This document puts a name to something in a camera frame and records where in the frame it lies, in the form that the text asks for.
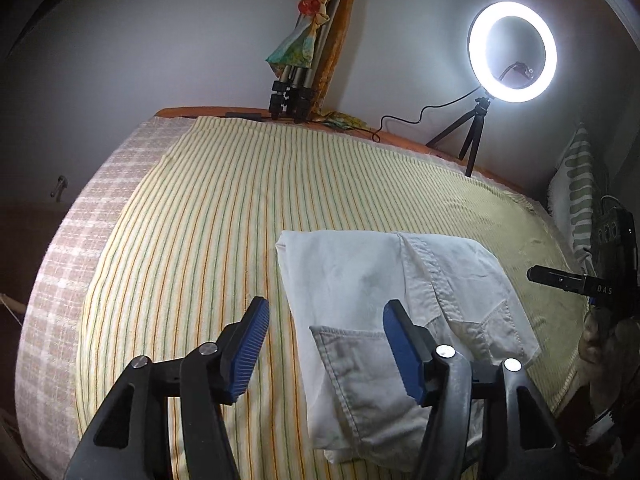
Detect gooseneck phone holder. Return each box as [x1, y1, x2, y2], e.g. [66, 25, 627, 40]
[497, 61, 537, 82]

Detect person's right forearm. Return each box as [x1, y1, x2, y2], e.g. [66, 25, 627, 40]
[570, 382, 640, 480]

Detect yellow striped blanket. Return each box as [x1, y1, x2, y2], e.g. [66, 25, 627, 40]
[74, 116, 587, 480]

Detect folded silver tripod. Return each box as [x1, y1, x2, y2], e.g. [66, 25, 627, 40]
[269, 0, 351, 124]

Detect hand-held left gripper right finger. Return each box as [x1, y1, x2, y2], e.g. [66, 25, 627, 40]
[382, 299, 572, 480]

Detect white pants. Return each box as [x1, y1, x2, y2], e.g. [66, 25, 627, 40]
[275, 229, 544, 464]

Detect small black ring light tripod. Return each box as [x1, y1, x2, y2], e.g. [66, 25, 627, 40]
[425, 97, 491, 179]

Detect pink checked bedsheet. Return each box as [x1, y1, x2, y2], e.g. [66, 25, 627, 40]
[14, 116, 202, 443]

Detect white ring light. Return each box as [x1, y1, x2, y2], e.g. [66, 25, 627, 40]
[467, 1, 558, 105]

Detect green patterned white pillow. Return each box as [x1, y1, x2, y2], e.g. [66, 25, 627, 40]
[546, 122, 599, 262]

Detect person's right hand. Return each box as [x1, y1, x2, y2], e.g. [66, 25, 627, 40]
[577, 304, 640, 388]

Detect black ring light cable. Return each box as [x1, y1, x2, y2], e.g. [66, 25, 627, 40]
[367, 85, 484, 144]

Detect orange towel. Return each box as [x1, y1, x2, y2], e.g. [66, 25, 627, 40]
[309, 0, 359, 122]

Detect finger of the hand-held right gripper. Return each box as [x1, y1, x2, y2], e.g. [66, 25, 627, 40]
[526, 264, 598, 297]

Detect colourful printed cloth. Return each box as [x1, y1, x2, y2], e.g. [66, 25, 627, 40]
[265, 0, 334, 69]

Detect yellow green patterned cloth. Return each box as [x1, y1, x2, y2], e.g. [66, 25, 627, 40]
[319, 109, 370, 132]

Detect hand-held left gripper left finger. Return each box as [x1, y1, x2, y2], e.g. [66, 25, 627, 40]
[62, 296, 271, 480]

